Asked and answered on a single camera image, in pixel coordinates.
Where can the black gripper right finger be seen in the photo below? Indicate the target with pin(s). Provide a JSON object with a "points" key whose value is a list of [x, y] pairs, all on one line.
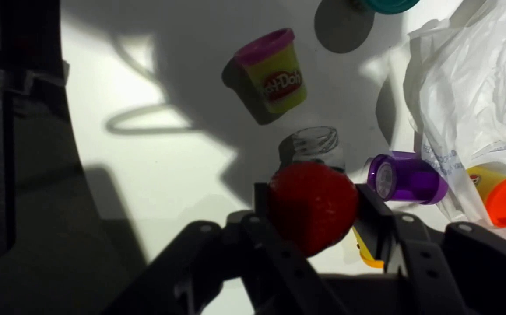
{"points": [[438, 268]]}

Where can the clear plastic bag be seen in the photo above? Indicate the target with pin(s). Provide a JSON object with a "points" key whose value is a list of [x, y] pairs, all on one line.
{"points": [[473, 87]]}

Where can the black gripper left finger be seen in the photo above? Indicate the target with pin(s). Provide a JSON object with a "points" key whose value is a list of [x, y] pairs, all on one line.
{"points": [[218, 268]]}

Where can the purple dough tub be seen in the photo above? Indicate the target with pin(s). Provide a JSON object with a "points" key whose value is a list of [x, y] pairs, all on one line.
{"points": [[407, 177]]}

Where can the teal lid dough tub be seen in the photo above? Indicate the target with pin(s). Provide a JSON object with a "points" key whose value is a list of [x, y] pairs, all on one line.
{"points": [[389, 3]]}

